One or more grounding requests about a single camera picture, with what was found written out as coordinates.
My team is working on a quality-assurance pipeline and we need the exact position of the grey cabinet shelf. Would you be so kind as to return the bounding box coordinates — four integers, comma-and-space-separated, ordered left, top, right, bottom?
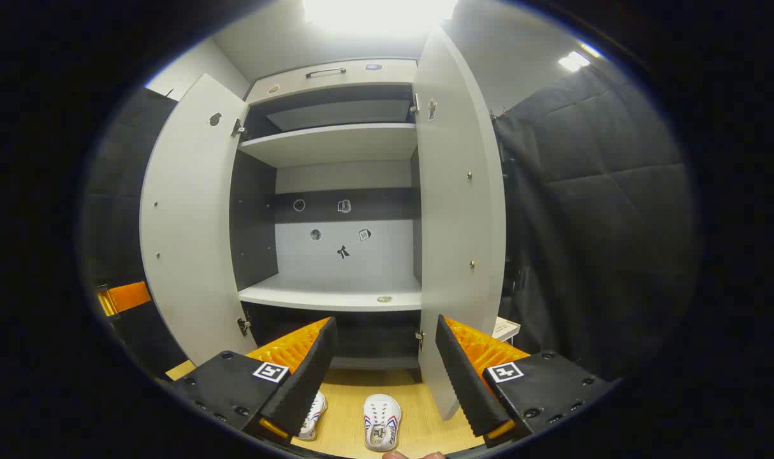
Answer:
238, 274, 423, 313
238, 122, 418, 168

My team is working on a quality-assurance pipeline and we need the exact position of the white book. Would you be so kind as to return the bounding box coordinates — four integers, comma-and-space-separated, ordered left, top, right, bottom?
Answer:
492, 317, 522, 342

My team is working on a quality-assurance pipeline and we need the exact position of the grey shoe cabinet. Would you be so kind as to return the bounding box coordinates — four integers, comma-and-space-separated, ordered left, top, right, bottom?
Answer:
230, 57, 426, 383

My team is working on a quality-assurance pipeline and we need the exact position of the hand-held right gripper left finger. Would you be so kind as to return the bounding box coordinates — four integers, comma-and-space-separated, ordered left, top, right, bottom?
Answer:
170, 317, 338, 446

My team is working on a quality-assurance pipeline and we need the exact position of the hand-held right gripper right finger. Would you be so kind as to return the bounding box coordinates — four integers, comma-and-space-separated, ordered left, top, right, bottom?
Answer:
435, 315, 617, 448

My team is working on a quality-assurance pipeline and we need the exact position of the large ceiling light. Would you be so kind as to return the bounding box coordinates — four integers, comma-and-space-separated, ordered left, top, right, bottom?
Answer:
303, 0, 458, 34

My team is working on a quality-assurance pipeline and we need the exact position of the black backdrop cloth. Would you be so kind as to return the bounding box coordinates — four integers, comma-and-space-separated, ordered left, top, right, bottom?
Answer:
81, 57, 697, 383

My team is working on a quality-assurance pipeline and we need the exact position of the white shoe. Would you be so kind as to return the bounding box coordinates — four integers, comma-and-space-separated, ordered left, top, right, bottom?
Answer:
298, 391, 328, 442
363, 394, 402, 452

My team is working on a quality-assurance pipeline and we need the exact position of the small ceiling light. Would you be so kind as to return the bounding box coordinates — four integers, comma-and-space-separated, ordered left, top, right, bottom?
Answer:
558, 43, 602, 72

